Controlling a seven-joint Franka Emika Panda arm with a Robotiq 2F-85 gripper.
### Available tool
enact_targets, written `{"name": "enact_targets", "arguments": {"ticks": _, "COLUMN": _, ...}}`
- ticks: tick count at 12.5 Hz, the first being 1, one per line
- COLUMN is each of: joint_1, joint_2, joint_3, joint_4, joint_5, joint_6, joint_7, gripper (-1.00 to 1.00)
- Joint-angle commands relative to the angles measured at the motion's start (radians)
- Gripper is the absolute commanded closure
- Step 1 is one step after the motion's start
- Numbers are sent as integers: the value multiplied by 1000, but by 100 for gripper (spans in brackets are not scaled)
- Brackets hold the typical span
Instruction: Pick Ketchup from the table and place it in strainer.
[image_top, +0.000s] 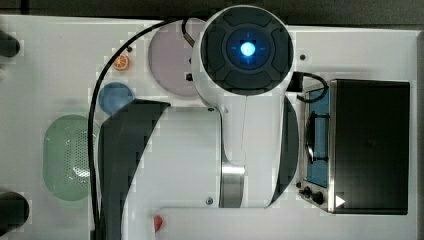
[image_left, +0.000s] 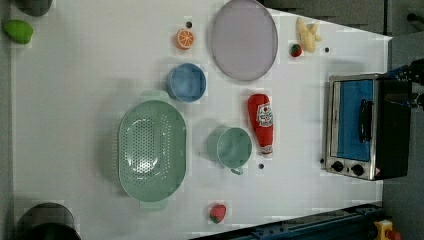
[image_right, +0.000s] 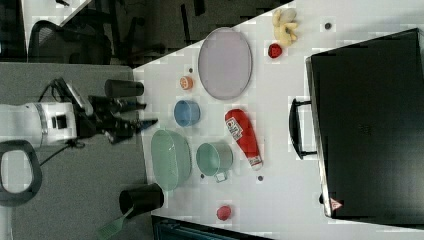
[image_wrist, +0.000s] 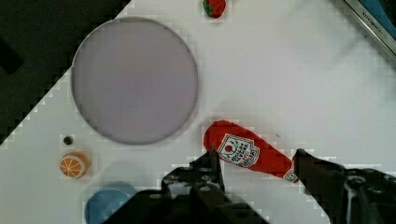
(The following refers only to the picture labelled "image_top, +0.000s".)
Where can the blue bowl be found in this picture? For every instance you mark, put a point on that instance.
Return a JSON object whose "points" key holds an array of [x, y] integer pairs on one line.
{"points": [[114, 96]]}

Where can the orange slice toy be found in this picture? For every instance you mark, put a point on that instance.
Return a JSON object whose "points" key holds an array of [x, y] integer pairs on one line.
{"points": [[121, 63]]}

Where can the green oval strainer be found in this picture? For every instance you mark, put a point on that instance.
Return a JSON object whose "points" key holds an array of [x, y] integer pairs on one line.
{"points": [[66, 171]]}

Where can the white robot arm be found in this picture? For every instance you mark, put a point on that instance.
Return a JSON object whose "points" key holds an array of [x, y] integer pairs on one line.
{"points": [[237, 149]]}

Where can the steel toaster oven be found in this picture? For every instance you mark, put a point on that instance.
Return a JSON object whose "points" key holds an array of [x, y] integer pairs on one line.
{"points": [[356, 147]]}

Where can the lilac round plate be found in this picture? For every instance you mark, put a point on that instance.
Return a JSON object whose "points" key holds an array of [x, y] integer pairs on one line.
{"points": [[169, 57]]}

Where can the red strawberry toy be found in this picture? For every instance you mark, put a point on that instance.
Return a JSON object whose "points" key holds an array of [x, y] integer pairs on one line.
{"points": [[158, 222]]}

